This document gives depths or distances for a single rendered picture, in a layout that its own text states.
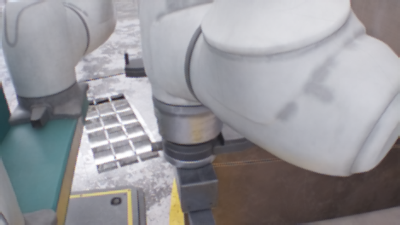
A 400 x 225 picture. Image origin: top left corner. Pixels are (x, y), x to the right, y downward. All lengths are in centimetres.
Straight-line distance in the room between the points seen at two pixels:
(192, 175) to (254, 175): 43
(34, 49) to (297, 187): 74
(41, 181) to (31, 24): 32
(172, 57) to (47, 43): 45
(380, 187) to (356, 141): 88
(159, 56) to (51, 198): 32
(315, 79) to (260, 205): 73
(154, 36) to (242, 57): 14
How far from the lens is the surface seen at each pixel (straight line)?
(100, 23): 86
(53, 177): 57
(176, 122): 35
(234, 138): 40
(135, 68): 63
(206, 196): 40
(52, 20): 71
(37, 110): 73
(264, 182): 83
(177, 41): 28
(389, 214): 117
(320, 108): 18
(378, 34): 122
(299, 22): 18
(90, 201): 109
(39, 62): 71
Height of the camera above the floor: 107
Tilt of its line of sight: 30 degrees down
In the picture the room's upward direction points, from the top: 1 degrees counter-clockwise
